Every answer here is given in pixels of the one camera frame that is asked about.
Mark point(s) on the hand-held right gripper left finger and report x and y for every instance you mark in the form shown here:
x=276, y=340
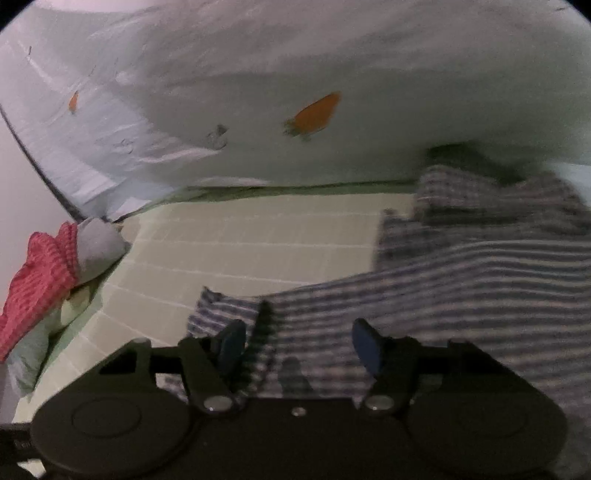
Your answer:
x=232, y=344

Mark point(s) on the pale blue carrot print cloth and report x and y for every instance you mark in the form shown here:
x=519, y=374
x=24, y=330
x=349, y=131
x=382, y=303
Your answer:
x=323, y=55

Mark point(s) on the red knit cloth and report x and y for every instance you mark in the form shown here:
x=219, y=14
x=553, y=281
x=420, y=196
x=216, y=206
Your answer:
x=39, y=277

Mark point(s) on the green striped bed mat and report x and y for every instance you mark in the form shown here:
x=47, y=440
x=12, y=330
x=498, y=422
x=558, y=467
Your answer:
x=254, y=249

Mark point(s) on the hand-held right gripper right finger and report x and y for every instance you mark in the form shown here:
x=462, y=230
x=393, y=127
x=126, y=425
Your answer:
x=367, y=346

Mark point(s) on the light green cloth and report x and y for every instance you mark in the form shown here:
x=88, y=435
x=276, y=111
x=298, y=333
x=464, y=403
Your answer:
x=41, y=341

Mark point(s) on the blue white plaid shirt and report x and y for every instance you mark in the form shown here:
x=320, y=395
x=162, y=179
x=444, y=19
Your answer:
x=461, y=286

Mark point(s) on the grey cloth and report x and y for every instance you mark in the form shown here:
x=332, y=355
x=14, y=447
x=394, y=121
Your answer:
x=99, y=251

